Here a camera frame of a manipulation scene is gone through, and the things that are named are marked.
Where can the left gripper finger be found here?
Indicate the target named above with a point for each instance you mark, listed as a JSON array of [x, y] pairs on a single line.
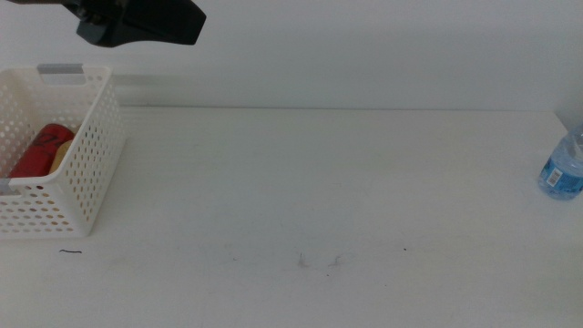
[[164, 23]]

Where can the yellow tea bottle white cap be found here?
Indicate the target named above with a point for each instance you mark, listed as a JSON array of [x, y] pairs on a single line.
[[61, 157]]

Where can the red cola can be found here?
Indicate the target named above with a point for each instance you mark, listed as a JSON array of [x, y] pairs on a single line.
[[34, 159]]

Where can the clear water bottle blue label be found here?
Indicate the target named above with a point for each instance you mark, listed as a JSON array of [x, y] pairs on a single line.
[[562, 177]]

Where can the white perforated plastic basket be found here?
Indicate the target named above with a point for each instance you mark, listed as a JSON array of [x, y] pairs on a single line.
[[27, 182]]

